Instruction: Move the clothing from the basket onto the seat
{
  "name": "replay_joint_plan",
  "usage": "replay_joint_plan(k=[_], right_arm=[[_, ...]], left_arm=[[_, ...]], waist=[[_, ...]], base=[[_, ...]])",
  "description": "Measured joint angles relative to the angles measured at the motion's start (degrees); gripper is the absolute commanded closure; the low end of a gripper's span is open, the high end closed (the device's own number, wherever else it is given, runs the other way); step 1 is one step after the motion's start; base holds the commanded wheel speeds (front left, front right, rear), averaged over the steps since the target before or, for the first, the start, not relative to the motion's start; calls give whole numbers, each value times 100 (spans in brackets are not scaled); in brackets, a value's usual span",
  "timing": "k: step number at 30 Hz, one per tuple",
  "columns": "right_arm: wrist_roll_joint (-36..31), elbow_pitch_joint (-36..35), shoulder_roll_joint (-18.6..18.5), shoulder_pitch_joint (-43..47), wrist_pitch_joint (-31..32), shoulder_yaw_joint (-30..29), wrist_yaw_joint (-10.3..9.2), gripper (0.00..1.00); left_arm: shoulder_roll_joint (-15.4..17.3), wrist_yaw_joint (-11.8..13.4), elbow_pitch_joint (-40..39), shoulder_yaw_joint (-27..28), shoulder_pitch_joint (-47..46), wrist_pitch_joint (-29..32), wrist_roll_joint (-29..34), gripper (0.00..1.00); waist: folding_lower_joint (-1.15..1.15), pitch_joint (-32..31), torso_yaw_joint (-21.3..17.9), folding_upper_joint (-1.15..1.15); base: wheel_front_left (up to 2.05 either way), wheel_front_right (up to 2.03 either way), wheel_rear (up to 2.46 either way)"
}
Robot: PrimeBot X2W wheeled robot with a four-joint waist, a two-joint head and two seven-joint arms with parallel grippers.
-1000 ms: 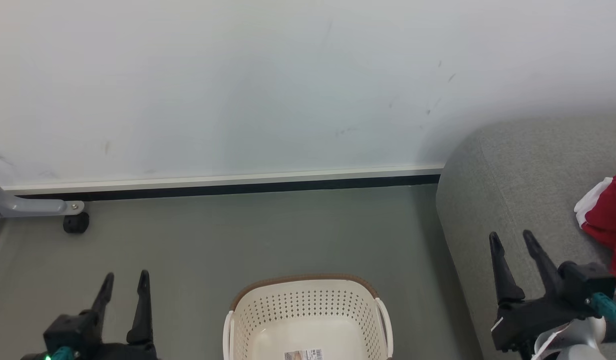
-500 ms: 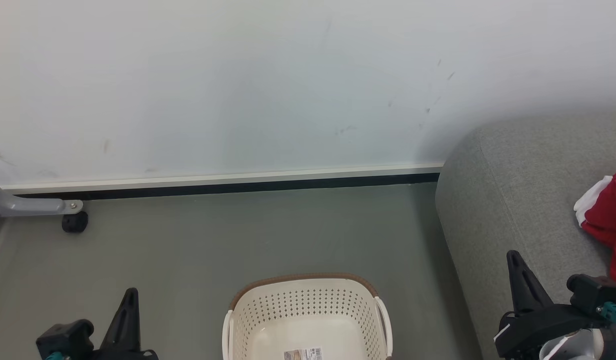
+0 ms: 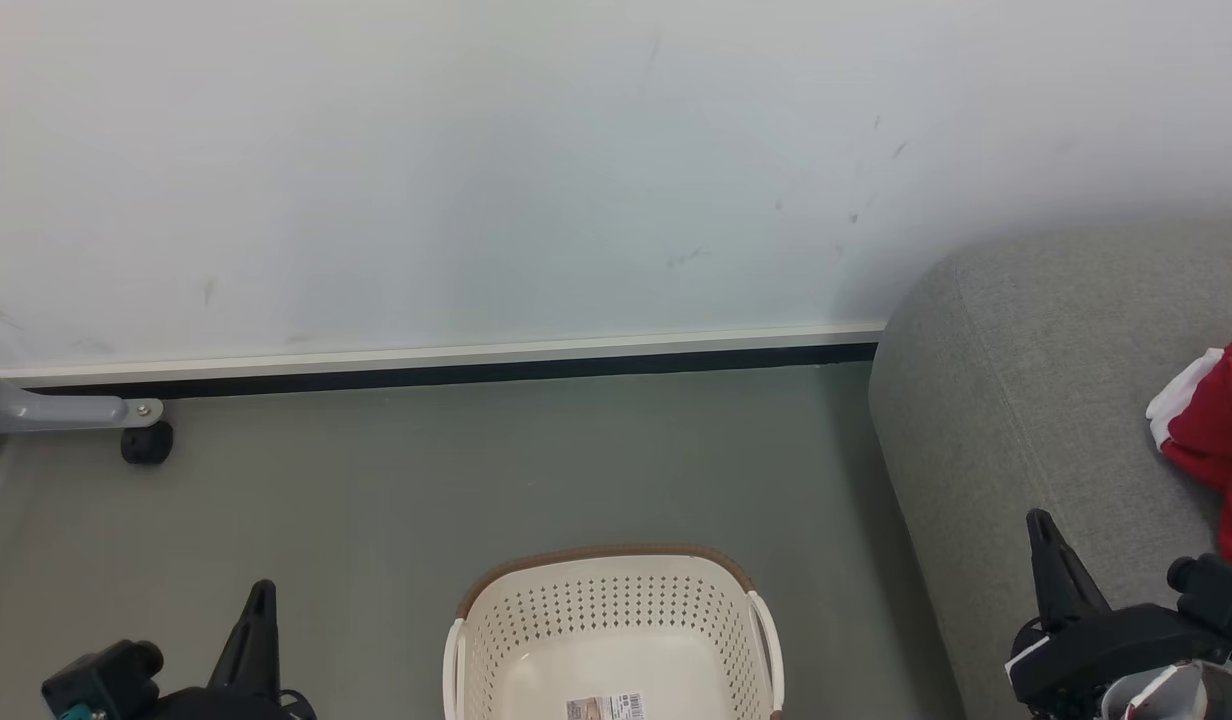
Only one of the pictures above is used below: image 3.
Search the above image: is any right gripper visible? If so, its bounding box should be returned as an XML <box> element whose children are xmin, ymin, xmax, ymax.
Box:
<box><xmin>1006</xmin><ymin>509</ymin><xmax>1113</xmax><ymax>720</ymax></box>

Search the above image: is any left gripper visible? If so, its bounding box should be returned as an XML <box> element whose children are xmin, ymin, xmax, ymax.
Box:
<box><xmin>208</xmin><ymin>580</ymin><xmax>318</xmax><ymax>720</ymax></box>

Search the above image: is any red and white garment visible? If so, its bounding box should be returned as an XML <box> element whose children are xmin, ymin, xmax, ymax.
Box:
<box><xmin>1146</xmin><ymin>318</ymin><xmax>1232</xmax><ymax>571</ymax></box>

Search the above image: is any grey fabric sofa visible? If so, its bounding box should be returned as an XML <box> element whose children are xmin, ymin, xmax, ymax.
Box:
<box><xmin>868</xmin><ymin>215</ymin><xmax>1232</xmax><ymax>720</ymax></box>

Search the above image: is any black caster wheel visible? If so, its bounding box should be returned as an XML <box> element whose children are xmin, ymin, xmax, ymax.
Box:
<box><xmin>121</xmin><ymin>422</ymin><xmax>175</xmax><ymax>466</ymax></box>

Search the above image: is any grey metal stand leg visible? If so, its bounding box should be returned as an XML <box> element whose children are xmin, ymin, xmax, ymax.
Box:
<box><xmin>0</xmin><ymin>355</ymin><xmax>165</xmax><ymax>437</ymax></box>

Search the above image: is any printed basket label sticker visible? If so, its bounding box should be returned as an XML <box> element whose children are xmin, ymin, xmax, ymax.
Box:
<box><xmin>566</xmin><ymin>692</ymin><xmax>646</xmax><ymax>720</ymax></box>

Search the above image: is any white and black baseboard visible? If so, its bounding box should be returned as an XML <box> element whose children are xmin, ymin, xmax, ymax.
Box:
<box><xmin>0</xmin><ymin>322</ymin><xmax>886</xmax><ymax>399</ymax></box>

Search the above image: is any cream perforated laundry basket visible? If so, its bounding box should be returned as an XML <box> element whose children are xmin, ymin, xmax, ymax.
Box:
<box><xmin>442</xmin><ymin>545</ymin><xmax>785</xmax><ymax>720</ymax></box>

